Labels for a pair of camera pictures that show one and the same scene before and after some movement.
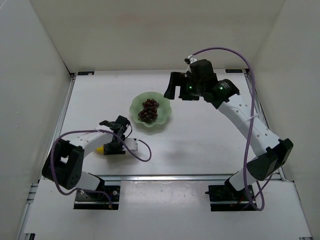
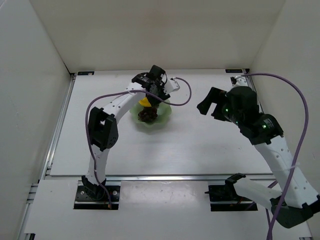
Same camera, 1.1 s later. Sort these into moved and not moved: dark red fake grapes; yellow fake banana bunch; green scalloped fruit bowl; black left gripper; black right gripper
Moved: yellow fake banana bunch; black right gripper; black left gripper
Not moved: green scalloped fruit bowl; dark red fake grapes
